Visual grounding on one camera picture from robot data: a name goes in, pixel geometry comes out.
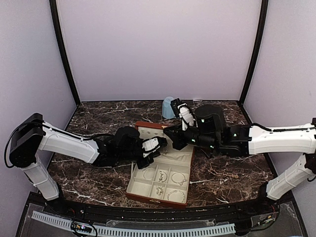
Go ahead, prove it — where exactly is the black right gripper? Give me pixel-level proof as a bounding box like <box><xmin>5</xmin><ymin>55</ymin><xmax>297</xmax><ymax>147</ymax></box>
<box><xmin>163</xmin><ymin>121</ymin><xmax>220</xmax><ymax>151</ymax></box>

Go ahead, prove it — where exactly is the silver bangle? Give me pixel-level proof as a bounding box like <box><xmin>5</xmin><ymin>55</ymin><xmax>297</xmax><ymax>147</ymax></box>
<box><xmin>171</xmin><ymin>172</ymin><xmax>187</xmax><ymax>186</ymax></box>
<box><xmin>143</xmin><ymin>167</ymin><xmax>156</xmax><ymax>180</ymax></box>
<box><xmin>167</xmin><ymin>190</ymin><xmax>186</xmax><ymax>203</ymax></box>

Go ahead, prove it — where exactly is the silver bangle front right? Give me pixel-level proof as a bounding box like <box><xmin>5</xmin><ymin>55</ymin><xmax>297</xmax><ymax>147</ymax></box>
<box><xmin>167</xmin><ymin>190</ymin><xmax>186</xmax><ymax>203</ymax></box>

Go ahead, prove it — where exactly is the red jewelry box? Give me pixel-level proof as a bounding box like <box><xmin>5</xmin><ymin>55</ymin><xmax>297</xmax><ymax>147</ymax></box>
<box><xmin>126</xmin><ymin>121</ymin><xmax>195</xmax><ymax>209</ymax></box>

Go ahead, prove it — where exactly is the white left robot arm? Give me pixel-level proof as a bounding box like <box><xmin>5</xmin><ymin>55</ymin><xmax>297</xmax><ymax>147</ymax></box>
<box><xmin>3</xmin><ymin>113</ymin><xmax>167</xmax><ymax>215</ymax></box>

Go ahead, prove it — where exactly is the light blue faceted mug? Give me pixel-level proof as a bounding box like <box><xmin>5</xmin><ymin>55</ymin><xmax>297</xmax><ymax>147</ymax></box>
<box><xmin>162</xmin><ymin>96</ymin><xmax>175</xmax><ymax>119</ymax></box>

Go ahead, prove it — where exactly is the silver bangle back right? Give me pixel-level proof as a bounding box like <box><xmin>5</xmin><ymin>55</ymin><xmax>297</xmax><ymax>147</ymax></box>
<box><xmin>171</xmin><ymin>172</ymin><xmax>187</xmax><ymax>186</ymax></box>

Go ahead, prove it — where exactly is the white perforated cable rail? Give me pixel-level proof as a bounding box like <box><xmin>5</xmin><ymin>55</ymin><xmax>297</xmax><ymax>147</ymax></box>
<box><xmin>31</xmin><ymin>211</ymin><xmax>236</xmax><ymax>237</ymax></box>

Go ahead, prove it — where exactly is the gold crystal pendant earring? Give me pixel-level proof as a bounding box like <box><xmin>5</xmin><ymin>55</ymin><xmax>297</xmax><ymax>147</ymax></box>
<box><xmin>154</xmin><ymin>185</ymin><xmax>165</xmax><ymax>196</ymax></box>

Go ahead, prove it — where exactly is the silver bangle front left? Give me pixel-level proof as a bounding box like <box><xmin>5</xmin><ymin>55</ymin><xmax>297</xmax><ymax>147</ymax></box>
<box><xmin>143</xmin><ymin>167</ymin><xmax>156</xmax><ymax>180</ymax></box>

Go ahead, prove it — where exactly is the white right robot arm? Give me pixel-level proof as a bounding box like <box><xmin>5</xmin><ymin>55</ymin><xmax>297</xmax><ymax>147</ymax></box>
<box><xmin>163</xmin><ymin>99</ymin><xmax>316</xmax><ymax>214</ymax></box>

